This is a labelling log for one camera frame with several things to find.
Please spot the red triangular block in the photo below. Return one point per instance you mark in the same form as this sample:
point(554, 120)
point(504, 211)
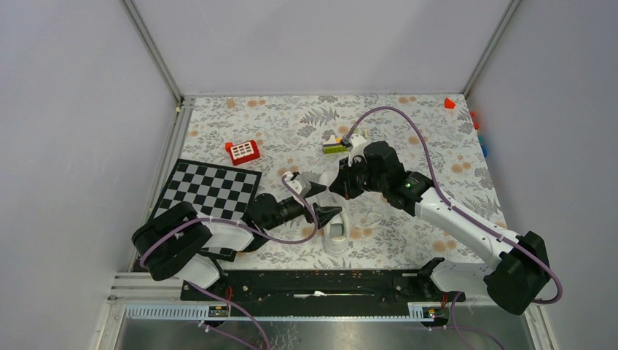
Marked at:
point(449, 104)

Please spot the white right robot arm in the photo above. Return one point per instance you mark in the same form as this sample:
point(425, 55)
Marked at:
point(513, 269)

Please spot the white sneaker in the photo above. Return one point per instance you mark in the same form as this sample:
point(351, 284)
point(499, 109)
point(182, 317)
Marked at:
point(337, 232)

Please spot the grey slotted cable duct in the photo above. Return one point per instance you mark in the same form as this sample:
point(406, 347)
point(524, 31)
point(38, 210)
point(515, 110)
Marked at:
point(305, 310)

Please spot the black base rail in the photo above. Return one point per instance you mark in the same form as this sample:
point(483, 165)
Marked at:
point(248, 287)

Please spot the black white chessboard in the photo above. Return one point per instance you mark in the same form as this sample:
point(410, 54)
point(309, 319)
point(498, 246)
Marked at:
point(215, 190)

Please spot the red white grid toy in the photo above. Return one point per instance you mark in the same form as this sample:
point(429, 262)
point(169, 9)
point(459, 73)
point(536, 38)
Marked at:
point(243, 152)

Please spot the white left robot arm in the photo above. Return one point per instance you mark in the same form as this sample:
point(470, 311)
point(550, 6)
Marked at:
point(170, 244)

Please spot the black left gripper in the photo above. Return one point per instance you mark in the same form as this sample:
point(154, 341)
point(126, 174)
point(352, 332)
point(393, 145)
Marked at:
point(323, 214)

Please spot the floral patterned table mat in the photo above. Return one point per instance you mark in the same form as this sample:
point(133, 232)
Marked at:
point(290, 131)

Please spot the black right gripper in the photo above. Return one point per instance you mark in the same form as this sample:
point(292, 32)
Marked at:
point(343, 184)

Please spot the blue toy piece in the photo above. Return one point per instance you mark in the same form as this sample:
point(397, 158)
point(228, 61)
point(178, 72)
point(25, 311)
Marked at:
point(483, 145)

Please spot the green toy brick stack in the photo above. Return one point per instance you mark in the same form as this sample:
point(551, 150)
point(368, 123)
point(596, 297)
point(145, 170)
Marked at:
point(333, 145)

